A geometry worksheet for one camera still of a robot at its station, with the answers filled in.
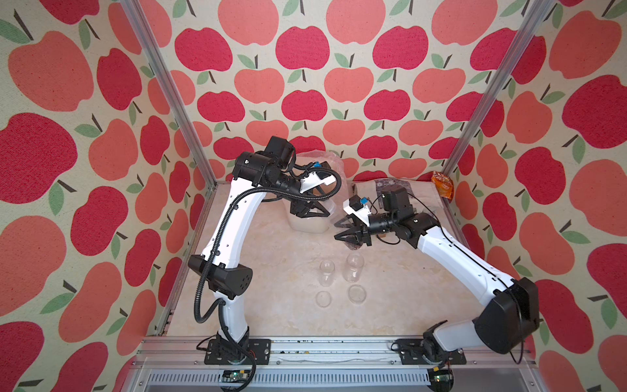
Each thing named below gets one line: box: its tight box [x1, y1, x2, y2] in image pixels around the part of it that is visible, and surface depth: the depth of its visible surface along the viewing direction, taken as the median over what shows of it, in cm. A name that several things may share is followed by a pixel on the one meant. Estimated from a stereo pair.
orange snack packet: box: [431, 170, 455, 202], surface depth 117 cm
